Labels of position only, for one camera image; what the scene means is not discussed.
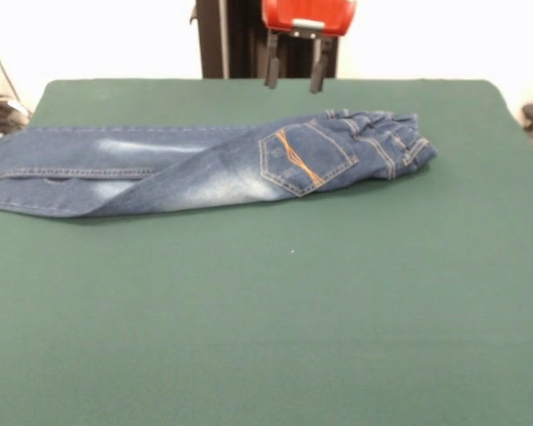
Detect dark green table cloth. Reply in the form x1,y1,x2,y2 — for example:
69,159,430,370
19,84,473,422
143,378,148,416
0,77,533,426

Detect blue denim jeans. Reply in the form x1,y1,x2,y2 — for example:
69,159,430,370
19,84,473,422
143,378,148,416
0,108,440,220

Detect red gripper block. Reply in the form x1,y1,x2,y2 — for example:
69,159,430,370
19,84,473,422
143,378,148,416
260,0,358,95

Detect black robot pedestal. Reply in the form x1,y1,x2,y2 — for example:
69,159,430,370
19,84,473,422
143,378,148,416
188,0,351,80

